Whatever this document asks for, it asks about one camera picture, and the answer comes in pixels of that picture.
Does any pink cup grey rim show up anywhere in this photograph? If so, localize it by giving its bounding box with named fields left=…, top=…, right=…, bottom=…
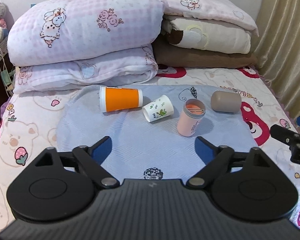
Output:
left=177, top=99, right=206, bottom=137

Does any orange white cup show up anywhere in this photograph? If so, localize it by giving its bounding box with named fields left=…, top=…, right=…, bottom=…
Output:
left=99, top=86, right=143, bottom=113

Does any white floral paper cup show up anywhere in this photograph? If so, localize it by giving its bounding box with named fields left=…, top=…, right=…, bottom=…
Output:
left=142, top=95, right=174, bottom=122

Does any beige curtain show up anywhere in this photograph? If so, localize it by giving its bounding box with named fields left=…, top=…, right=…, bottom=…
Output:
left=253, top=0, right=300, bottom=119

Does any cartoon bear bed sheet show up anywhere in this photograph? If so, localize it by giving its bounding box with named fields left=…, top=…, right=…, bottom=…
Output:
left=0, top=67, right=300, bottom=231

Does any brown pillow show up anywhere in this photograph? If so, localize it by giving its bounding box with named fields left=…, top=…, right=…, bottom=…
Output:
left=152, top=38, right=257, bottom=69

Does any pink checkered folded quilt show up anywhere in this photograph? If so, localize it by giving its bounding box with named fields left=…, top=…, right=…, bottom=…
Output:
left=7, top=0, right=164, bottom=94

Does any cream brown folded blanket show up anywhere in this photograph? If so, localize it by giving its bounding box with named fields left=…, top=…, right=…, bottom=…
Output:
left=162, top=15, right=251, bottom=54

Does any pink bear pillow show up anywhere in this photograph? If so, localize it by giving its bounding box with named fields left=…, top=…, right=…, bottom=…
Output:
left=159, top=0, right=258, bottom=36

